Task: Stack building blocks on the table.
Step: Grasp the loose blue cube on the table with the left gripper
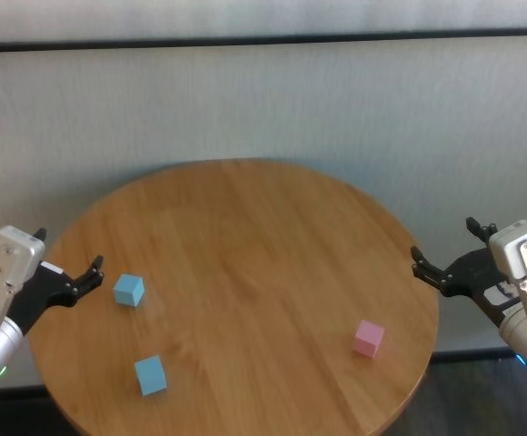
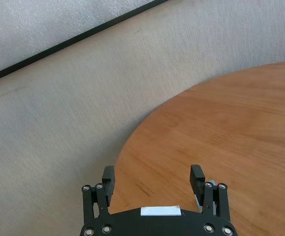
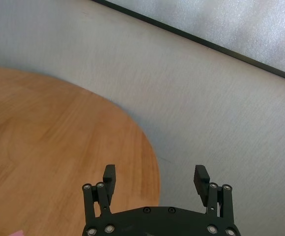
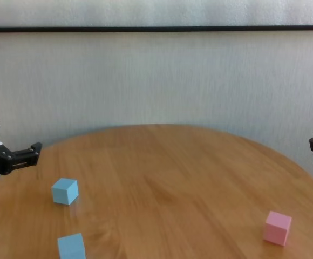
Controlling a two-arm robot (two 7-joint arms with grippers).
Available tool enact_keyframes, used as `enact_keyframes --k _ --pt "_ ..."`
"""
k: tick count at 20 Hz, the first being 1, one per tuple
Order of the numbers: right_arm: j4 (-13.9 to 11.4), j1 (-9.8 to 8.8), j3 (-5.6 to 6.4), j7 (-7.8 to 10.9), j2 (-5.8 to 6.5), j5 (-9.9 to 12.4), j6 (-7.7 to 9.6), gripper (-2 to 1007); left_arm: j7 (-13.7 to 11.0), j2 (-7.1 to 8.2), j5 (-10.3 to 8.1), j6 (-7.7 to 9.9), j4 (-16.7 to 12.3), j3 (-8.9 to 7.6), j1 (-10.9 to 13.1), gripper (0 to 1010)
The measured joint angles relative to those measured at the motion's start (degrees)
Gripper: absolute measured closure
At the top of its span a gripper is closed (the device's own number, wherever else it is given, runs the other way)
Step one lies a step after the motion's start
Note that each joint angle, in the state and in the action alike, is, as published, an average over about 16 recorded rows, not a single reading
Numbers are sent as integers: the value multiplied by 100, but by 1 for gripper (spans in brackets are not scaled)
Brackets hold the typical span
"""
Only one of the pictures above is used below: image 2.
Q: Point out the black wall rail strip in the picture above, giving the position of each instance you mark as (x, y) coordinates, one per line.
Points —
(71, 40)

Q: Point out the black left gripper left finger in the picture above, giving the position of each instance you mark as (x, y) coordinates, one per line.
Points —
(108, 182)

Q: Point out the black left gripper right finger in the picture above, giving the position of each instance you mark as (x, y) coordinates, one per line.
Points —
(196, 179)

